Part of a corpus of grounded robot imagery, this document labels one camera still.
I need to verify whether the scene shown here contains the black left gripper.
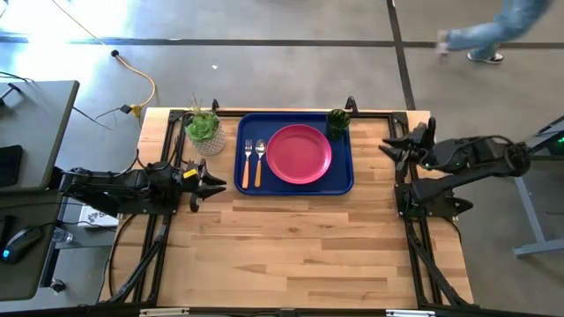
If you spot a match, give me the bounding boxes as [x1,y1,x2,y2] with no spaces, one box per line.
[174,158,227,202]

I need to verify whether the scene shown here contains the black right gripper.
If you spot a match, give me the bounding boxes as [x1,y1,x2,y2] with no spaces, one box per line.
[378,127,437,171]

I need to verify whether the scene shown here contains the fork with orange handle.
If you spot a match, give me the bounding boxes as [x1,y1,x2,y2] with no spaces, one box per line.
[241,138,254,189]

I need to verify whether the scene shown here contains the spoon with orange handle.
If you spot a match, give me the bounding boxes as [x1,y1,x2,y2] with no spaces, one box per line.
[254,138,268,188]

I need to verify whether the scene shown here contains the green ribbed cup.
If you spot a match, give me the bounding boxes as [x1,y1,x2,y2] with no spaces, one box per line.
[325,108,353,142]

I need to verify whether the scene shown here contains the pink plastic plate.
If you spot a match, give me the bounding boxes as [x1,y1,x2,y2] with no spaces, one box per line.
[265,123,333,185]

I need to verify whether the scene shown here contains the blue plastic tray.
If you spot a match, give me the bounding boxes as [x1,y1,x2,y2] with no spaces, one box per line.
[233,112,355,196]

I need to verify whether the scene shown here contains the succulent in patterned pot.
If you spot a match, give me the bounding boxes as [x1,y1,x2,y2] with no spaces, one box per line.
[183,94,227,157]

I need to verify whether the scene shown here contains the white printed box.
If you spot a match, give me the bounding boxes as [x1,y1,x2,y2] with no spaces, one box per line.
[78,204,121,229]

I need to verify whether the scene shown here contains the person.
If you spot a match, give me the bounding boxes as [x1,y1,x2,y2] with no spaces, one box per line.
[435,0,554,66]

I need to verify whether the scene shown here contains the grey metal table leg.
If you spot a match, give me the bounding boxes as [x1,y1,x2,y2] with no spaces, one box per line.
[513,116,564,259]

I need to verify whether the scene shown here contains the clear water bottle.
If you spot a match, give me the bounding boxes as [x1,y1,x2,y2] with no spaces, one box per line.
[51,226,75,246]

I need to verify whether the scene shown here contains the grey desk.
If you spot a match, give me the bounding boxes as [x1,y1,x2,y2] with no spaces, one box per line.
[0,80,81,303]

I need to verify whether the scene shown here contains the black computer mouse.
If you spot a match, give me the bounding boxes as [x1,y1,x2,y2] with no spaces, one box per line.
[1,225,44,266]

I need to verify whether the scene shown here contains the black keyboard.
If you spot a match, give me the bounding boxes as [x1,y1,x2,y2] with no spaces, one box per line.
[0,144,24,189]

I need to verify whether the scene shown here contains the black desk clamp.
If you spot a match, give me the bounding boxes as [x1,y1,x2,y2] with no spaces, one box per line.
[0,82,22,107]

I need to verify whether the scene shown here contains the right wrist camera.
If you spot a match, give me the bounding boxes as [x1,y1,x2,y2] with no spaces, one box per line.
[416,116,438,149]

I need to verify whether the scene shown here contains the black aluminium table frame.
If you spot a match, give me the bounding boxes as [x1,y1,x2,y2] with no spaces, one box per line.
[99,96,475,317]

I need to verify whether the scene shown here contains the yellow extension cable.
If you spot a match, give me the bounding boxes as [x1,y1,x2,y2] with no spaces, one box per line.
[50,0,158,117]

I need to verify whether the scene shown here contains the silver metal bracket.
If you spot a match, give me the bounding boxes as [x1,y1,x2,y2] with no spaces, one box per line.
[139,307,191,317]
[386,309,438,317]

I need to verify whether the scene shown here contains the black floor cable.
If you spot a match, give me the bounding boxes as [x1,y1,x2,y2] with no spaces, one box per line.
[71,104,133,132]

